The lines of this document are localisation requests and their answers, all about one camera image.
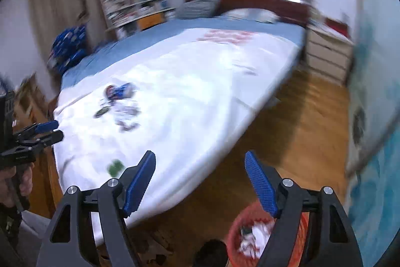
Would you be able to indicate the green white foil bag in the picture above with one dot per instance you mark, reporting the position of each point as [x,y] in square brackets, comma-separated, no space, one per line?
[247,231]

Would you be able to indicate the small green wrapper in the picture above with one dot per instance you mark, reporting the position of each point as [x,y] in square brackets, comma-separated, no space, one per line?
[115,167]

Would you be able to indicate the floral sliding wardrobe door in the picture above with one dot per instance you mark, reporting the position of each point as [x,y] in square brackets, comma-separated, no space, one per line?
[375,82]

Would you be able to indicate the orange plastic basket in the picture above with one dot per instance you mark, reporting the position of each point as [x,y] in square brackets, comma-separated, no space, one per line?
[232,238]

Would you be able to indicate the black slipper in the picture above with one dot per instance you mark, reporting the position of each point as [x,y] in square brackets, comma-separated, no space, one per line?
[212,253]

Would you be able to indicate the grey checked pillow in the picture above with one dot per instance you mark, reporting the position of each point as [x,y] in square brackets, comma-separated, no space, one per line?
[200,5]

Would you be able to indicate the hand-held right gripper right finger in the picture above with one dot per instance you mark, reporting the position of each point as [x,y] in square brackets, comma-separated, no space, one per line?
[261,185]

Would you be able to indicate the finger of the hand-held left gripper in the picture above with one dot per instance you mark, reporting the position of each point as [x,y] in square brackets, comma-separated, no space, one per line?
[47,138]
[47,126]

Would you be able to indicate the light wooden nightstand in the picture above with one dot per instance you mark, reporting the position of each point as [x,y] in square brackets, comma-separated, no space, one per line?
[325,51]

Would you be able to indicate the white tissue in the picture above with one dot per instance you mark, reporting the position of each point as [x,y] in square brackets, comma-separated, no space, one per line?
[261,231]

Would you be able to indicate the white woven cloth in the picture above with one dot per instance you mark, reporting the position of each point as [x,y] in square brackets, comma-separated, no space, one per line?
[193,98]

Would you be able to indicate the red box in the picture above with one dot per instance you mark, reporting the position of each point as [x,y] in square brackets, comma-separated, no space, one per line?
[337,26]

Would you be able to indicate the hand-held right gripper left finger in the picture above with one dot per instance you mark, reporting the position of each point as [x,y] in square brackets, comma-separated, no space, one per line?
[139,185]

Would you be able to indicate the dark green wrapper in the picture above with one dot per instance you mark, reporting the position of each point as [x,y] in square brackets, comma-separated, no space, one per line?
[101,112]

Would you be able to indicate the flat pale pillow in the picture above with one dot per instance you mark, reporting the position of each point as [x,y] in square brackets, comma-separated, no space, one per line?
[250,15]

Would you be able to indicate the blue star print blanket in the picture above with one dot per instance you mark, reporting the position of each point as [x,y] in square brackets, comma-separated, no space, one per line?
[67,45]

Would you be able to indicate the bed with blue sheet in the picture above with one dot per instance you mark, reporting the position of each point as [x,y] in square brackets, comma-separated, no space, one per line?
[140,45]

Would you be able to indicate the grey white paper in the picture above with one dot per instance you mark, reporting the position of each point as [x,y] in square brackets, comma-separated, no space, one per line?
[126,110]

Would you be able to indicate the person's left hand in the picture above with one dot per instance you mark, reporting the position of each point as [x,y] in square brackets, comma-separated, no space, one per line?
[26,182]

